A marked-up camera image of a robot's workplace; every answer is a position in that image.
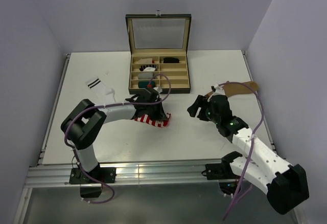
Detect red white striped sock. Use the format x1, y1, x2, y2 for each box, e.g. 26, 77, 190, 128
134, 113, 171, 128

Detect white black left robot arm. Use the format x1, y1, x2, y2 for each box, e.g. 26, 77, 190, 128
61, 87, 171, 183

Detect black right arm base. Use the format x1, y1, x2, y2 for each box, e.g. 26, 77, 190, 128
201, 160, 240, 198

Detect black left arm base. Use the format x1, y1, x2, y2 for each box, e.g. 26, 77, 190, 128
69, 167, 116, 199

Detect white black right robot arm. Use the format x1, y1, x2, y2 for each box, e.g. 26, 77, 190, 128
187, 95, 309, 214

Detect rolled teal sock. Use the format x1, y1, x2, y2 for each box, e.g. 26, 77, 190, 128
137, 81, 156, 88

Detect rolled grey sock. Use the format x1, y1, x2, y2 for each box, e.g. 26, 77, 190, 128
138, 72, 154, 80

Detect brown ribbed sock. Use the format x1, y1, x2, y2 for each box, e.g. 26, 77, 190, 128
206, 80, 260, 98

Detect rolled black white sock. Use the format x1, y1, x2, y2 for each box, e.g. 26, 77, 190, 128
139, 64, 157, 72

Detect white sock black stripes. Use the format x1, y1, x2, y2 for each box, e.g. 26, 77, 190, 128
85, 76, 116, 104

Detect black compartment storage box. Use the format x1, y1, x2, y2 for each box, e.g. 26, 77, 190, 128
125, 11, 192, 94

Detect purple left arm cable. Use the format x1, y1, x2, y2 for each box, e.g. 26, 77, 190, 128
63, 73, 171, 205

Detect aluminium table frame rail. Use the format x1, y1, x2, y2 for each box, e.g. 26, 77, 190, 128
24, 160, 220, 188

